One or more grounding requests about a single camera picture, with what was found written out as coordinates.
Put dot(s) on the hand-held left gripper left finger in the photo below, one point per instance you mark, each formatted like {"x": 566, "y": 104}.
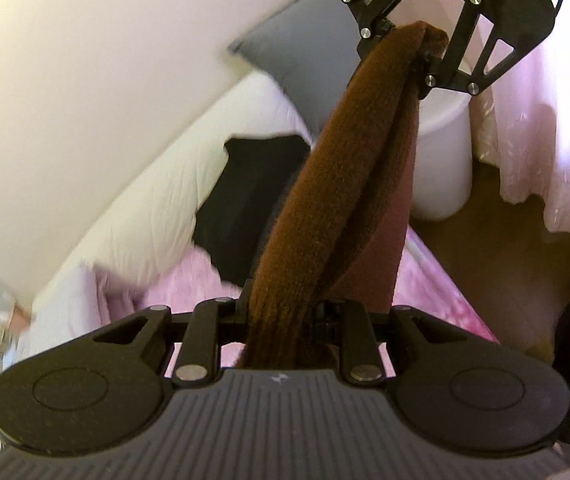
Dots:
{"x": 237, "y": 322}

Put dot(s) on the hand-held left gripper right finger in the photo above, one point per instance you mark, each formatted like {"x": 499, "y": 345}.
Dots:
{"x": 322, "y": 325}

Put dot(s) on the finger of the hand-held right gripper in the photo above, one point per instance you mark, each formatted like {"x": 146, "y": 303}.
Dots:
{"x": 372, "y": 10}
{"x": 452, "y": 80}

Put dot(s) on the brown knit sweater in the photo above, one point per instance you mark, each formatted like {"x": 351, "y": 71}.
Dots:
{"x": 325, "y": 185}

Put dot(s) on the pink patterned bed sheet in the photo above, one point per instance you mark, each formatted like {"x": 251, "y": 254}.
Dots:
{"x": 190, "y": 285}

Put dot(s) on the grey pillow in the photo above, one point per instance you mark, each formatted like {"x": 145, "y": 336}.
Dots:
{"x": 305, "y": 45}

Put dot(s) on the white round bin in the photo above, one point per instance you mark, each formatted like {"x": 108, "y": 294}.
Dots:
{"x": 442, "y": 160}

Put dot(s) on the pink curtain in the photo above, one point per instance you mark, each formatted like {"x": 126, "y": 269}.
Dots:
{"x": 555, "y": 125}

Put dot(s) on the black cloth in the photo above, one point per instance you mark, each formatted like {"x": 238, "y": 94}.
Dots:
{"x": 245, "y": 195}

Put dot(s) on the white quilt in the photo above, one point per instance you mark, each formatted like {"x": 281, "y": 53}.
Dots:
{"x": 165, "y": 195}

